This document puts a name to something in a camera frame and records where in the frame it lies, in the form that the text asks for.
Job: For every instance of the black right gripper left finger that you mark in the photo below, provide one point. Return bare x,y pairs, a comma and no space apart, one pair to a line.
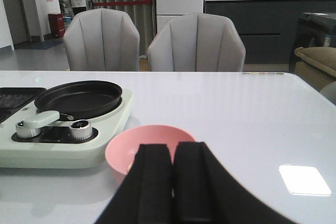
145,195

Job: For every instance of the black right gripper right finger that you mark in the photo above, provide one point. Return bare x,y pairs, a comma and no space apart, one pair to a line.
205,192

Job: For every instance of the pink plastic bowl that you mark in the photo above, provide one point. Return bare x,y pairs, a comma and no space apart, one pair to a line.
121,150

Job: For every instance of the mint green breakfast maker base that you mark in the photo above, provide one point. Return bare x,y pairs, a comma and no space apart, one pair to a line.
54,146

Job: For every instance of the right silver control knob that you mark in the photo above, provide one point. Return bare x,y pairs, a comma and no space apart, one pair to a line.
80,130

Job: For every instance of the silver control knob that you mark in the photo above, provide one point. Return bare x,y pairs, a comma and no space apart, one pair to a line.
80,130
24,133

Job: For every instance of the black round frying pan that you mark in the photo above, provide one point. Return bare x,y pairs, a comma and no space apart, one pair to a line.
80,100

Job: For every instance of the left silver control knob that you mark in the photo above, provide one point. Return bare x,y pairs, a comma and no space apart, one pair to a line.
24,133

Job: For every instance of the right grey upholstered chair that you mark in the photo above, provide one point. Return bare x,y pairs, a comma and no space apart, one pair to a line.
198,43

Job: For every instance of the grey upholstered chair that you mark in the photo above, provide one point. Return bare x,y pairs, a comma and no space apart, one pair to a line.
198,43
102,40

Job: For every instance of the left grey upholstered chair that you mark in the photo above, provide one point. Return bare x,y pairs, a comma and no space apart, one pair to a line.
102,40

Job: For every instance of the dark grey counter cabinet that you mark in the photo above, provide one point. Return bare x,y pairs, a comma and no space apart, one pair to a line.
267,27

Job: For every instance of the red barrier belt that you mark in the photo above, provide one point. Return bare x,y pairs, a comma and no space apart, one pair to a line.
122,3

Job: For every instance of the red bin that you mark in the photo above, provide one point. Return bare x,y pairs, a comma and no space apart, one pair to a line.
56,24

